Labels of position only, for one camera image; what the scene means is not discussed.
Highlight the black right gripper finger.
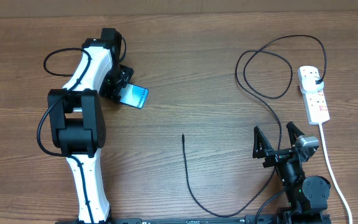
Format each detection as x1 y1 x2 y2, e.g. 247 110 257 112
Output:
252 126 273 159
286 121 304 146

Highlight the blue Galaxy smartphone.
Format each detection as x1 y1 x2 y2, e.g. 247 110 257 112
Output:
119 83 149 109

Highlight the black charging cable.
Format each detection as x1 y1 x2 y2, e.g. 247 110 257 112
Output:
181 34 328 218

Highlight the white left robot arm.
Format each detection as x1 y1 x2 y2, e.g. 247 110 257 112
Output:
37 28 134 223

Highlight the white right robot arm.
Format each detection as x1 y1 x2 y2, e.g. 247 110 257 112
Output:
246 122 331 223

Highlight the white charger plug adapter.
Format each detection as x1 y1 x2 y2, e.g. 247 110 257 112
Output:
300 76 324 94

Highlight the white power strip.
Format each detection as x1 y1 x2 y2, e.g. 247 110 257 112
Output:
298 66 330 125

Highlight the white power strip cord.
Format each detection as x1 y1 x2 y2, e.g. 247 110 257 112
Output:
318 123 354 224

